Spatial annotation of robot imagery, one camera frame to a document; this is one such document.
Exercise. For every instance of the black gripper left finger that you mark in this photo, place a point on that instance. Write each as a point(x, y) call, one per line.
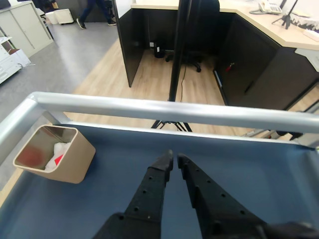
point(149, 194)

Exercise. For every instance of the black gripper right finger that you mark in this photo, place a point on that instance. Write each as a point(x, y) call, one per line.
point(214, 206)

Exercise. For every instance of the red cube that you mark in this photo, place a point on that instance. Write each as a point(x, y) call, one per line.
point(59, 159)

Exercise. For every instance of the beige open box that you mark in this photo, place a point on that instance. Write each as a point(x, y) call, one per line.
point(77, 159)

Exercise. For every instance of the white crumpled tissue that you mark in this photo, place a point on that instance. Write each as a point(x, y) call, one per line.
point(56, 153)

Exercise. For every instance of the black tripod stand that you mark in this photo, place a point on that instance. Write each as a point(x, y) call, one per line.
point(178, 62)

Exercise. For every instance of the small black floor bin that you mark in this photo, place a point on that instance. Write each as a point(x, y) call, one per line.
point(159, 51)

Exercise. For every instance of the black office chair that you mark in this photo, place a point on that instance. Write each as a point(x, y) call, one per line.
point(197, 57)

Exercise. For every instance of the black desk wood top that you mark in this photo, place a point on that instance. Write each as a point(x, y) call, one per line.
point(261, 62)

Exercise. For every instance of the black desk partition panel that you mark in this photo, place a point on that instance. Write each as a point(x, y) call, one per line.
point(129, 37)

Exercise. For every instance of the white office printer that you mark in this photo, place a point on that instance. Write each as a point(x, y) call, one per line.
point(8, 62)

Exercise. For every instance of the person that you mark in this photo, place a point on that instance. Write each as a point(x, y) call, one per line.
point(86, 11)

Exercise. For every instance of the white storage bin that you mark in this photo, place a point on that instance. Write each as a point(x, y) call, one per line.
point(61, 16)

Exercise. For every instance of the small black desk tripod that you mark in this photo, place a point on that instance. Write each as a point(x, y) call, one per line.
point(286, 17)

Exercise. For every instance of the white desk telephone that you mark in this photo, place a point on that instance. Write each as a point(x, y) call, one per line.
point(268, 6)

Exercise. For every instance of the grey metal cabinet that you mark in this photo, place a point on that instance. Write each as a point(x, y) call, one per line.
point(25, 27)

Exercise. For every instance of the silver metal cart frame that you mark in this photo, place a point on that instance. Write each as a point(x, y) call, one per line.
point(149, 109)

